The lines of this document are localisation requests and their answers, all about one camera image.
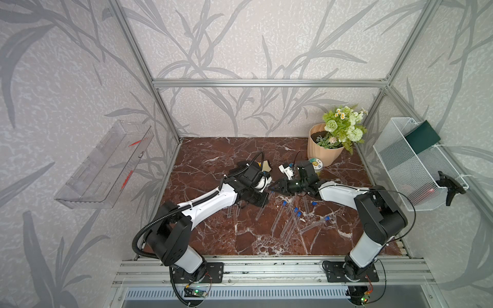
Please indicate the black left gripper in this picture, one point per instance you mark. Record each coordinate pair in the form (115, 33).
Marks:
(264, 200)

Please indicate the dark green card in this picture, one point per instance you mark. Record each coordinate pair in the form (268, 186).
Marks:
(422, 137)

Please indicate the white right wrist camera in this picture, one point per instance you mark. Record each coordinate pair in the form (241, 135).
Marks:
(287, 170)

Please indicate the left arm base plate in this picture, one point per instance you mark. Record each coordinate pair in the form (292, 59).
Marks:
(207, 272)

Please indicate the clear acrylic wall shelf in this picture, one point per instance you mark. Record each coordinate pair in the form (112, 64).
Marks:
(101, 178)

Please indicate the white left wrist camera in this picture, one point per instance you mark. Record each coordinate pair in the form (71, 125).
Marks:
(264, 181)

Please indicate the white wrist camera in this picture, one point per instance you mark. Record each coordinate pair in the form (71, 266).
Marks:
(287, 170)
(264, 181)

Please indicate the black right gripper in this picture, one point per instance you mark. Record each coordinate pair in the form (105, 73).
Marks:
(282, 186)

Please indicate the aluminium front rail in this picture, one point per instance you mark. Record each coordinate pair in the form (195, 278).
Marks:
(276, 271)

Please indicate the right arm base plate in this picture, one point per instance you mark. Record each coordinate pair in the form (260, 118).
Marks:
(349, 272)

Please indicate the white wire mesh basket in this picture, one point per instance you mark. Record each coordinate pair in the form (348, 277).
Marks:
(414, 175)

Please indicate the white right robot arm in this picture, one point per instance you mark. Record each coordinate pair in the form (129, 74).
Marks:
(380, 215)

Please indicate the green round tape tin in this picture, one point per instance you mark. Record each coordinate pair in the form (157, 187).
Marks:
(317, 165)

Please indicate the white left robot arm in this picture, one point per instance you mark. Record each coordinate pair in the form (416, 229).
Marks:
(169, 238)

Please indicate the green white artificial flowers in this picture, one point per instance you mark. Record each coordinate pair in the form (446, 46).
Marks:
(343, 128)

